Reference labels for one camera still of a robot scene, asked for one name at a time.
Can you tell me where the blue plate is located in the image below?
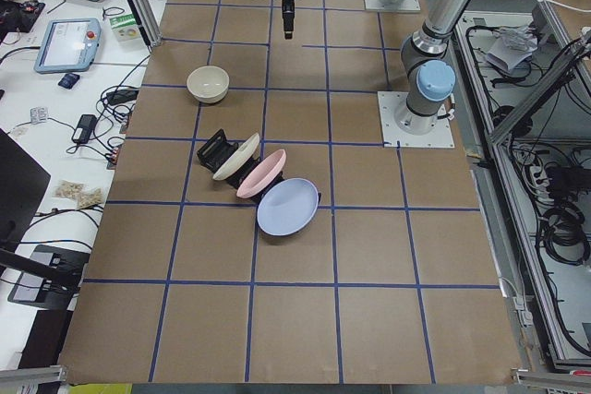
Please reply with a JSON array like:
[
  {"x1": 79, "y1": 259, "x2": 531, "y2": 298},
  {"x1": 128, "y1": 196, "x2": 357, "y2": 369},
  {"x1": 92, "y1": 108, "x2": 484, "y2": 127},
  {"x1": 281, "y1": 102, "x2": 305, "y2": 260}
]
[{"x1": 257, "y1": 178, "x2": 319, "y2": 236}]

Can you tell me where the cream plate in rack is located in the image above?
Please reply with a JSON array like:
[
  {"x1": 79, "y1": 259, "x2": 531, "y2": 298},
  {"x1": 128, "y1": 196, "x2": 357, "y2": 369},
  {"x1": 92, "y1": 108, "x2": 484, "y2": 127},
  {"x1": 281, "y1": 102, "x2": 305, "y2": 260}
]
[{"x1": 212, "y1": 133, "x2": 260, "y2": 181}]

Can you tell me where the black plate rack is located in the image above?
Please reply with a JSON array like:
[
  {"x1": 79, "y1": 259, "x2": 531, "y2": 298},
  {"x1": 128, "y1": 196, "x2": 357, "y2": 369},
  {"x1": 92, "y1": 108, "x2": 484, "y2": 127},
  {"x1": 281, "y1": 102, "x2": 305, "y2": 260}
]
[{"x1": 197, "y1": 129, "x2": 283, "y2": 203}]

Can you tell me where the pink plate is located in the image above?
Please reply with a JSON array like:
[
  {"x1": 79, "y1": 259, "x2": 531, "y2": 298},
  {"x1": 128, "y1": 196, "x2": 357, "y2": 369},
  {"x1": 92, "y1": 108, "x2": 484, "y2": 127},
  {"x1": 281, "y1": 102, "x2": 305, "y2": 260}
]
[{"x1": 236, "y1": 149, "x2": 286, "y2": 198}]

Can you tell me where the cream ceramic bowl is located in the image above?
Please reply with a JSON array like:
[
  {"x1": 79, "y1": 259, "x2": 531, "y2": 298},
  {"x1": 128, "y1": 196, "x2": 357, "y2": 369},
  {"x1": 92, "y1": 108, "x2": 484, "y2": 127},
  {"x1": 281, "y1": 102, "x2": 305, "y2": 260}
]
[{"x1": 187, "y1": 66, "x2": 230, "y2": 104}]

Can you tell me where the green white carton box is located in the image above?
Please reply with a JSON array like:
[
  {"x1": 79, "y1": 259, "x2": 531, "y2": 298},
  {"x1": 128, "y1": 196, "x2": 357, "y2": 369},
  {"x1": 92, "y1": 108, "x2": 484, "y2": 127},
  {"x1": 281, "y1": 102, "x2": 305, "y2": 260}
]
[{"x1": 109, "y1": 14, "x2": 140, "y2": 42}]

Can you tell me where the near blue teach pendant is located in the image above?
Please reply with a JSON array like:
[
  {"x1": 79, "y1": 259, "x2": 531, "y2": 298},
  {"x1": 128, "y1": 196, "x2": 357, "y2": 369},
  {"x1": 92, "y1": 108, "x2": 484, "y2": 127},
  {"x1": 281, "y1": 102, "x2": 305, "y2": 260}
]
[{"x1": 34, "y1": 18, "x2": 102, "y2": 74}]

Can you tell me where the black power adapter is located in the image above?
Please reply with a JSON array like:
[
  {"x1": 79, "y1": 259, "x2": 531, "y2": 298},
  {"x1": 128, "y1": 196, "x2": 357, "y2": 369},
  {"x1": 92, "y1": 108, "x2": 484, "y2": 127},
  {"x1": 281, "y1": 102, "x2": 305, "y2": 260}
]
[{"x1": 71, "y1": 113, "x2": 98, "y2": 145}]

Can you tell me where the black monitor stand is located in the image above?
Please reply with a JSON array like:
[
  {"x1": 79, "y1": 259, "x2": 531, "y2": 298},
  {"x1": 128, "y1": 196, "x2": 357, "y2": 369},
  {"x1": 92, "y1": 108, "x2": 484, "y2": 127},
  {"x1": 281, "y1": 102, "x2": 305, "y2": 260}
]
[{"x1": 1, "y1": 132, "x2": 90, "y2": 310}]

